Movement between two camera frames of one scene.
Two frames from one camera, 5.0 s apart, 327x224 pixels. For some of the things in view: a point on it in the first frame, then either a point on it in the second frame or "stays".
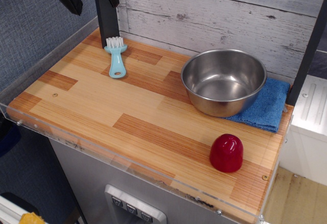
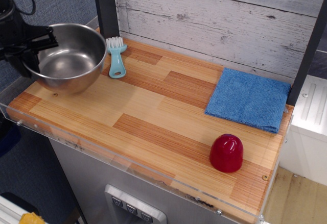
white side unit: (303, 148) stays
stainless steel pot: (223, 82) to (75, 63)
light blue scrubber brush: (115, 47) stays
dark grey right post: (309, 54) stays
